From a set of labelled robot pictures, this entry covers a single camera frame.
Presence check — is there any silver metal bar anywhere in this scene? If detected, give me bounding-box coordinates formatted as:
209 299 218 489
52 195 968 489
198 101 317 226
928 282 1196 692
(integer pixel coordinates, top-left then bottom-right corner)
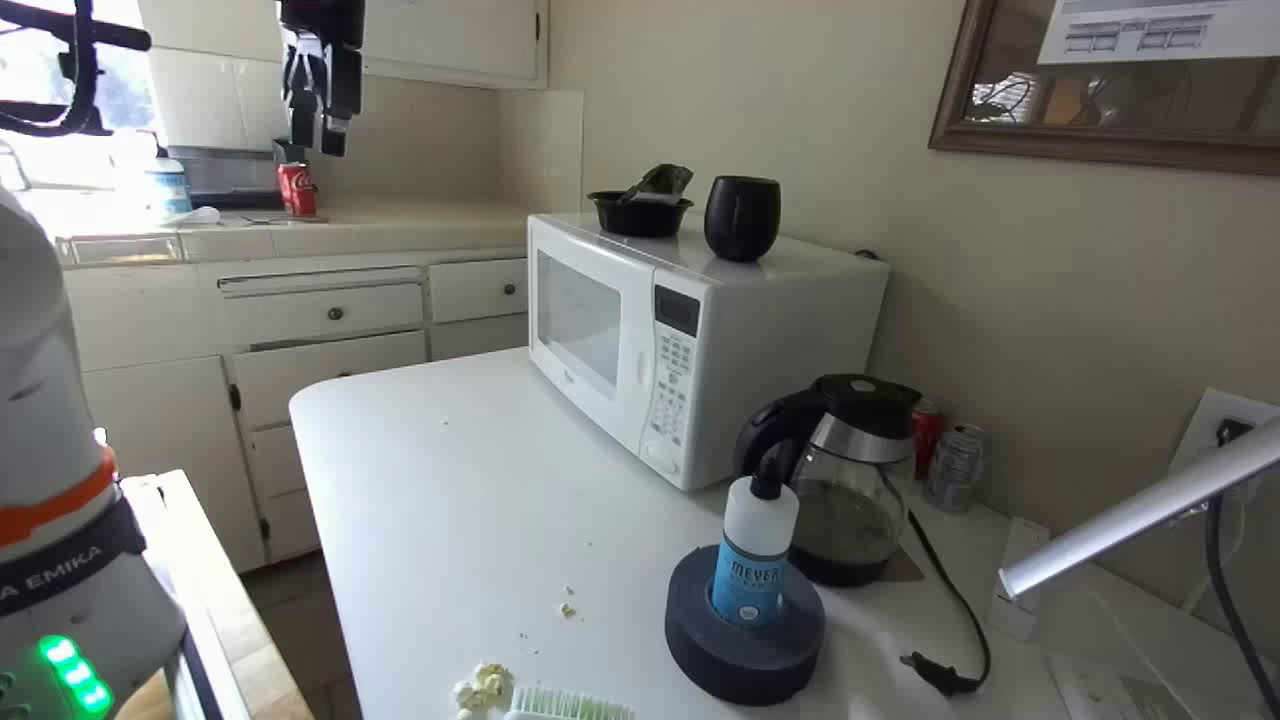
998 420 1280 600

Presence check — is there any green white brush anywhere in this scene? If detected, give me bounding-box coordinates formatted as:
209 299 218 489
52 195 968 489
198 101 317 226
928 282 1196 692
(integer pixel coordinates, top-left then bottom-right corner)
503 690 632 720

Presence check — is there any white kitchen cabinet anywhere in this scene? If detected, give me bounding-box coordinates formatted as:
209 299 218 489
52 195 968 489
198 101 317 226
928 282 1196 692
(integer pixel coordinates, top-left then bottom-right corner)
62 216 523 571

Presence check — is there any white microwave oven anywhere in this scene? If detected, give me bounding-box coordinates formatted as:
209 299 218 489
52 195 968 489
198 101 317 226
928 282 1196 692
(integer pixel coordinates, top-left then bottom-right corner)
528 216 892 494

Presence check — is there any white wall outlet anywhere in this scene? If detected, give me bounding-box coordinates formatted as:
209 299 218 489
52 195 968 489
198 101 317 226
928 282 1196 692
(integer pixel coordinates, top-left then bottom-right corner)
1168 388 1280 467

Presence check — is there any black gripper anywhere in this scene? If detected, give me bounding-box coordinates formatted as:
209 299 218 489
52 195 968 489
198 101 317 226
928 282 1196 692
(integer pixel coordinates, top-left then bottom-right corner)
275 0 365 158

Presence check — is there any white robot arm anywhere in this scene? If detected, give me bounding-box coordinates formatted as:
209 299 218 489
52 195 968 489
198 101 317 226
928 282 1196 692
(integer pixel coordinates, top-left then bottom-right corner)
0 195 319 720

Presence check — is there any black power cord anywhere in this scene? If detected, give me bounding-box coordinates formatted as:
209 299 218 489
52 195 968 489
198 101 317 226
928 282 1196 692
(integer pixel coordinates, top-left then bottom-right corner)
898 508 998 699

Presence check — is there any silver soda can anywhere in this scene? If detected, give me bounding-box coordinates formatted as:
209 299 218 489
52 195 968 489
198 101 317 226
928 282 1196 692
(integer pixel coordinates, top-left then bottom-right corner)
928 426 987 514

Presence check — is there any black mug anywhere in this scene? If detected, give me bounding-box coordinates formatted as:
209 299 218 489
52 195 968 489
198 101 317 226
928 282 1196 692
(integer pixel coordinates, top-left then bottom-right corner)
703 177 781 266

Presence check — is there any blue label squeeze bottle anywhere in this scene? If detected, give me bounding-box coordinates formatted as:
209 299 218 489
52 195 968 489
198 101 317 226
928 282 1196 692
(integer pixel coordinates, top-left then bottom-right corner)
707 475 799 629

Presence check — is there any wooden framed corkboard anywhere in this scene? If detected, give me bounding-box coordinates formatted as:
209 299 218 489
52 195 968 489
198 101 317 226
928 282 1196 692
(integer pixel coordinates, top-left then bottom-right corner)
928 0 1280 177

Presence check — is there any red can on counter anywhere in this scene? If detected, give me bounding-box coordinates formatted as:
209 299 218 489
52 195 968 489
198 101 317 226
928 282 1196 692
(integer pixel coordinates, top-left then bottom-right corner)
275 162 319 219

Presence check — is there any glass coffee pot black lid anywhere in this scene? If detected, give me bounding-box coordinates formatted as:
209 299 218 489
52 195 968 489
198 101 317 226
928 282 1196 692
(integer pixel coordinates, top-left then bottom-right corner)
737 373 919 589

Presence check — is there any black food tray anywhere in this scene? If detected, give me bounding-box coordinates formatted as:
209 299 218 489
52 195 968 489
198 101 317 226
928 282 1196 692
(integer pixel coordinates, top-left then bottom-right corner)
591 163 691 239

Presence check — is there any black tape roll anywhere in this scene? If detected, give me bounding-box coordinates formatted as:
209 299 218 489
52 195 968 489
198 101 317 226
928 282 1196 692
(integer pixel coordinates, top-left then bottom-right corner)
666 545 830 706

